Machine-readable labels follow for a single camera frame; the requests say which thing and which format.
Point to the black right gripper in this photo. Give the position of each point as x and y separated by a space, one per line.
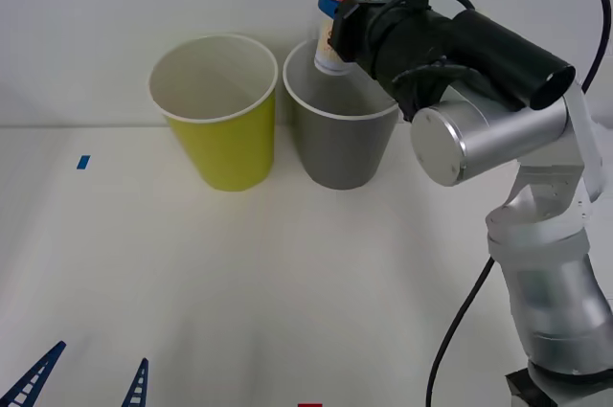
359 29

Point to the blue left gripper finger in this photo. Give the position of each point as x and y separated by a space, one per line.
137 388
33 380

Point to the silver and black right arm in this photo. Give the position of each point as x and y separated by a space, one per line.
498 124

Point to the grey plastic bin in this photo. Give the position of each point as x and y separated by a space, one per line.
342 148

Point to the yellow-green plastic bin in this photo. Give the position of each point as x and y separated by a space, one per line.
234 148

